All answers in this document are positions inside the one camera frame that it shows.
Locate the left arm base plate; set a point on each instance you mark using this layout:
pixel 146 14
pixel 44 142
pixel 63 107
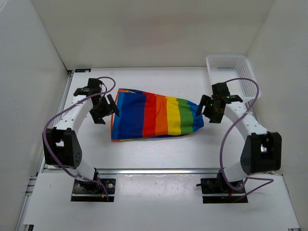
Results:
pixel 84 191

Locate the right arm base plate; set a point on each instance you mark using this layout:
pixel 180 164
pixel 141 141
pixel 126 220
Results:
pixel 216 191

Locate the rainbow striped shorts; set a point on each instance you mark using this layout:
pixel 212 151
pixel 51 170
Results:
pixel 148 115

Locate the aluminium front rail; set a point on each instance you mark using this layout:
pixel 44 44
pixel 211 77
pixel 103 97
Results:
pixel 135 171

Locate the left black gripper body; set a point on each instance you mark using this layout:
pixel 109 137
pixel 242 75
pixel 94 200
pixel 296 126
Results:
pixel 101 106

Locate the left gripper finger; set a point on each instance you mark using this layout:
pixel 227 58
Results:
pixel 98 117
pixel 112 107

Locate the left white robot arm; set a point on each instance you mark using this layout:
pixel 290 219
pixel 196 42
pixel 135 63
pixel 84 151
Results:
pixel 60 142

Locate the small black corner label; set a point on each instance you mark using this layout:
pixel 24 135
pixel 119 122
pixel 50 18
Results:
pixel 83 70

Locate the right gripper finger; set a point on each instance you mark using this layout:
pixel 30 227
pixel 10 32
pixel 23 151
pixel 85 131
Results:
pixel 203 102
pixel 215 118

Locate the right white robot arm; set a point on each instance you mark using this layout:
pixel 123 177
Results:
pixel 262 151

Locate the white perforated plastic basket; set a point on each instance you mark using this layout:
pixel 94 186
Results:
pixel 223 67

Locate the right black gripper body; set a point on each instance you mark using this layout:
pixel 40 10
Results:
pixel 213 106

